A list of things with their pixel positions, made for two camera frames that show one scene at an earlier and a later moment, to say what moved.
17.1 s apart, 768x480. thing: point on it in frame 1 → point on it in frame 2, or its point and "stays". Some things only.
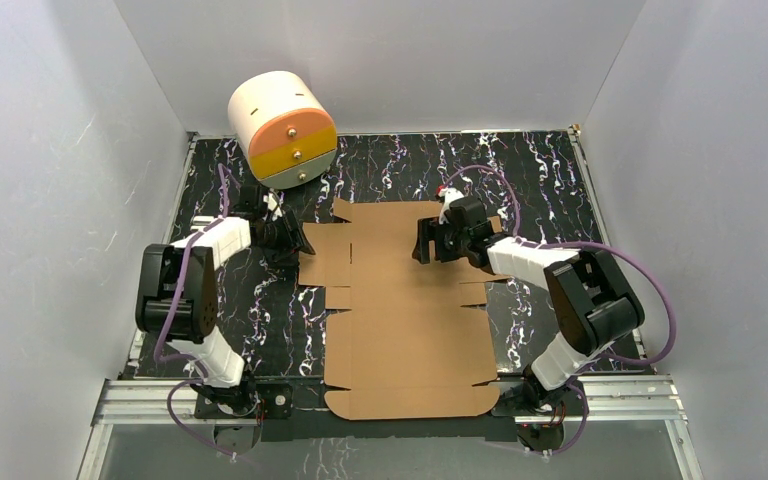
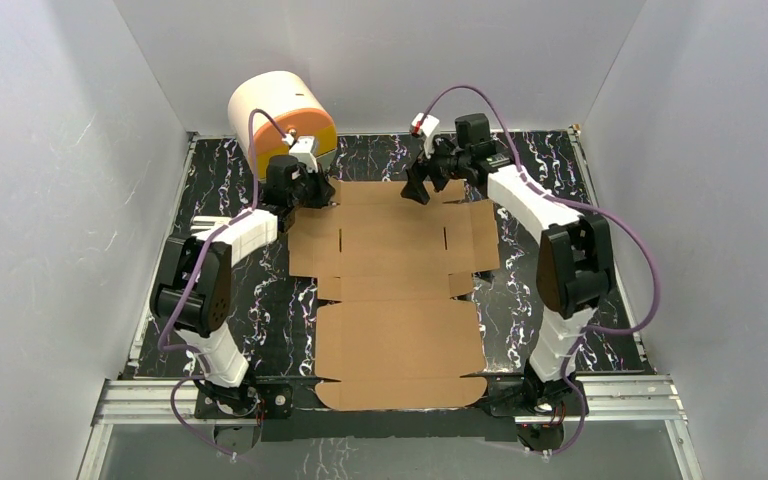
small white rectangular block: [200, 222] stays
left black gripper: [286, 234] → [314, 189]
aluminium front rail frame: [607, 400] stays
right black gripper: [430, 229] → [414, 189]
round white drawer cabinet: [283, 128] stays
